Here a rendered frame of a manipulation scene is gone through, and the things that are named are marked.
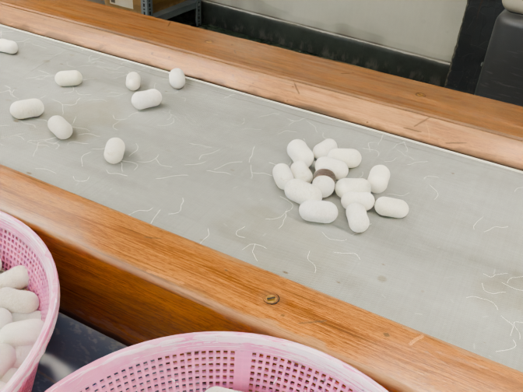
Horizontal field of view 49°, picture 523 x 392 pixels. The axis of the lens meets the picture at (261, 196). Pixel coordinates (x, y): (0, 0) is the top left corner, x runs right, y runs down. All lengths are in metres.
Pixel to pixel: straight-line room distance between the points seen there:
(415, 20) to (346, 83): 2.00
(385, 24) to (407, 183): 2.20
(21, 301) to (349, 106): 0.43
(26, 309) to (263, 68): 0.44
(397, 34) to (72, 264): 2.41
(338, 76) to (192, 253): 0.38
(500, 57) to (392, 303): 1.04
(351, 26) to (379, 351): 2.52
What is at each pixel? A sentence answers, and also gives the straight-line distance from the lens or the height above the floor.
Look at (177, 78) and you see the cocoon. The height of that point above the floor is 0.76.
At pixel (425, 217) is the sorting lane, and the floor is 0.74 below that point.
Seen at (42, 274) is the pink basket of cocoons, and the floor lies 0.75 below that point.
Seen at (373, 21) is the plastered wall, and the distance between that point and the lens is 2.80.
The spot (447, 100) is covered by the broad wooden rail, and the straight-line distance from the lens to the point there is 0.74.
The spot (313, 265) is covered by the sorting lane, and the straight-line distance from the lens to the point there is 0.48.
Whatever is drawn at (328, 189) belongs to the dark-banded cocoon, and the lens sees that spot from 0.55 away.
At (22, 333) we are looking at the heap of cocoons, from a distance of 0.44.
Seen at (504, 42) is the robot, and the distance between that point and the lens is 1.44.
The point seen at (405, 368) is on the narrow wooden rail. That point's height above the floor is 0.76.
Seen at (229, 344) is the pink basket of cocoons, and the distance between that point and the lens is 0.39.
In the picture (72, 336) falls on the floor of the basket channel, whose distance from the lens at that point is 0.53.
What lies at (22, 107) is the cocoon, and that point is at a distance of 0.70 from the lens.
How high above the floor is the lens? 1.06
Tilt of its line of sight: 35 degrees down
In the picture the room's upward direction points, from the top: 4 degrees clockwise
